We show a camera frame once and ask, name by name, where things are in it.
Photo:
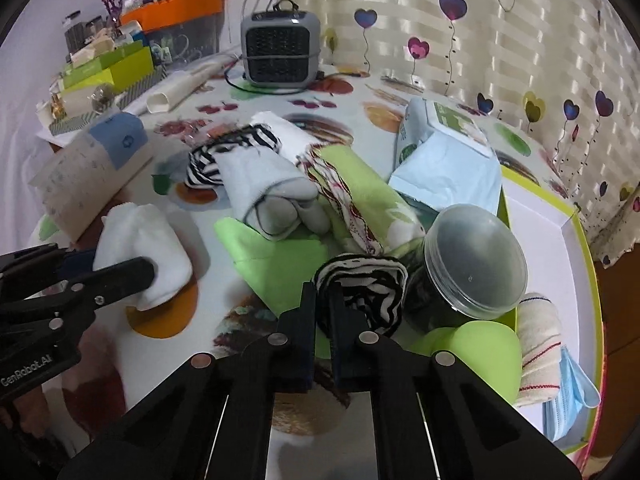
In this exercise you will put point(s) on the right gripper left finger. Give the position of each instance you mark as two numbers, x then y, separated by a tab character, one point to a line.
246	386

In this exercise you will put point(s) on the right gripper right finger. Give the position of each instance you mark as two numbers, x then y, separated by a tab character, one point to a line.
364	361

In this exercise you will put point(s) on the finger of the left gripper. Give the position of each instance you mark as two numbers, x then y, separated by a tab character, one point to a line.
98	288
43	265

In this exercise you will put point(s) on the black white striped sock roll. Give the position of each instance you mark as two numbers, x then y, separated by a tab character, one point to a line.
372	285

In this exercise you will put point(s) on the white red-striped towel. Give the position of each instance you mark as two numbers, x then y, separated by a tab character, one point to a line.
539	330

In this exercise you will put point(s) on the blue face masks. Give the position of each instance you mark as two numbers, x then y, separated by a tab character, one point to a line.
577	391

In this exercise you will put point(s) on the left hand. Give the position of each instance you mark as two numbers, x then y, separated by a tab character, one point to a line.
32	412

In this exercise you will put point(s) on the light green thin cloth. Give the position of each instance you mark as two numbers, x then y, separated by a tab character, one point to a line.
261	280

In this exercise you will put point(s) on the green plastic jar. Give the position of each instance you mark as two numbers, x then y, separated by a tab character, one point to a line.
490	349

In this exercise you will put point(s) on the clear plastic lidded jar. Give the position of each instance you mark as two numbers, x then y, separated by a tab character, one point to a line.
471	267

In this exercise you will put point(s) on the green patterned cloth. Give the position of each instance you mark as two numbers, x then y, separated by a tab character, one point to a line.
367	216

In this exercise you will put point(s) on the grey folded sock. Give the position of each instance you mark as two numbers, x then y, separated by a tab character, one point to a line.
269	194

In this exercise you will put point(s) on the chevron pattern tray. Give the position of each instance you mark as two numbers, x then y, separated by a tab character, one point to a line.
88	104

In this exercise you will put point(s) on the green cardboard box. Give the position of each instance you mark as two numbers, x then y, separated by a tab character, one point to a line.
121	68

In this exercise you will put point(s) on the wet wipes pack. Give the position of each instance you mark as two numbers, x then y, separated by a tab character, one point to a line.
443	158

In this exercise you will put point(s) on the rolled white paper tube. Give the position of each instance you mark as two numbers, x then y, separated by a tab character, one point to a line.
180	85

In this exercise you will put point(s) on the green white box tray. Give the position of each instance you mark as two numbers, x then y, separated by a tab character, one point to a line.
559	266

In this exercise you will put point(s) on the orange lidded storage box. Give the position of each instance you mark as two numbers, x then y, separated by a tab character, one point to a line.
179	32

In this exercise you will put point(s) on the grey portable space heater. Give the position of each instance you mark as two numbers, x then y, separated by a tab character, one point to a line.
281	47

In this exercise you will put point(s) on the heart patterned curtain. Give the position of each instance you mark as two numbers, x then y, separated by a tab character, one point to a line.
566	71

